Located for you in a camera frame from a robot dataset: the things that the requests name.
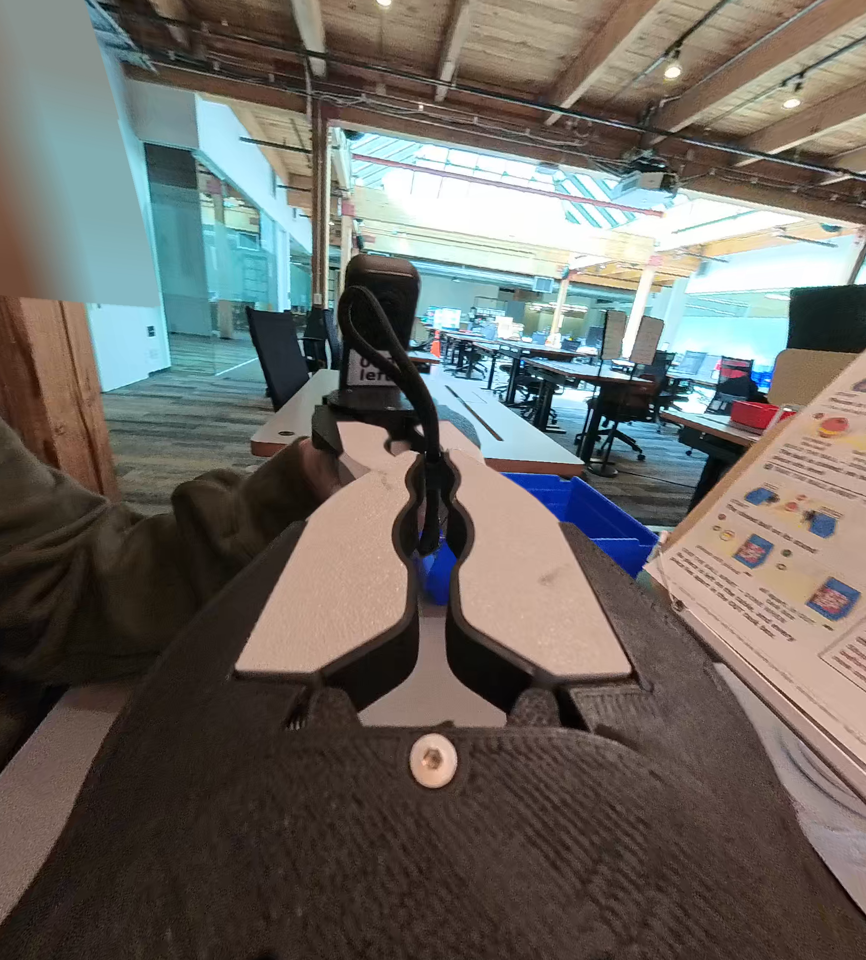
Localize instruction sheet board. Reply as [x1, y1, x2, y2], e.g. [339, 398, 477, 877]
[646, 313, 866, 845]

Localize ceiling projector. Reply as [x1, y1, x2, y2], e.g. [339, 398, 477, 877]
[611, 166, 680, 202]

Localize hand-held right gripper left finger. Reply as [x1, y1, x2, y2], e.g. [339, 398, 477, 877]
[235, 452, 422, 712]

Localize long grey desk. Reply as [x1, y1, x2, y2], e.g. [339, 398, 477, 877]
[250, 367, 585, 479]

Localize black office chair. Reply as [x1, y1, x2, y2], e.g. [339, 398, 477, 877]
[245, 306, 311, 414]
[590, 375, 647, 477]

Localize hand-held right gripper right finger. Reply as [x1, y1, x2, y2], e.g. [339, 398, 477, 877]
[444, 446, 635, 714]

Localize black cable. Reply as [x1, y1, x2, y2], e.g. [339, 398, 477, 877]
[335, 283, 458, 552]

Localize wooden desk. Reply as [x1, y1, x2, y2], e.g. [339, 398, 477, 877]
[523, 356, 674, 451]
[661, 408, 779, 511]

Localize red bin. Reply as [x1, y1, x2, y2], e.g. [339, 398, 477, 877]
[729, 399, 799, 438]

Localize black panel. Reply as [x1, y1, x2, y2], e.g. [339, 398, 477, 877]
[787, 283, 866, 355]

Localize white stand base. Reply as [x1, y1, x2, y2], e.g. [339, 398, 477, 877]
[710, 660, 866, 950]

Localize beige divider panel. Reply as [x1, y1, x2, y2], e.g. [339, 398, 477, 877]
[766, 347, 863, 408]

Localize person's left forearm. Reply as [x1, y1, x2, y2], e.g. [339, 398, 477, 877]
[0, 367, 345, 691]

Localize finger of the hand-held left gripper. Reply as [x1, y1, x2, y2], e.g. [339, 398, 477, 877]
[335, 422, 422, 490]
[436, 418, 484, 460]

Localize blue plastic bin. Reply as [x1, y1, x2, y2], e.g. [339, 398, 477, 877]
[412, 471, 660, 607]

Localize wooden pillar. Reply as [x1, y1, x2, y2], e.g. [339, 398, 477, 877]
[0, 294, 120, 502]

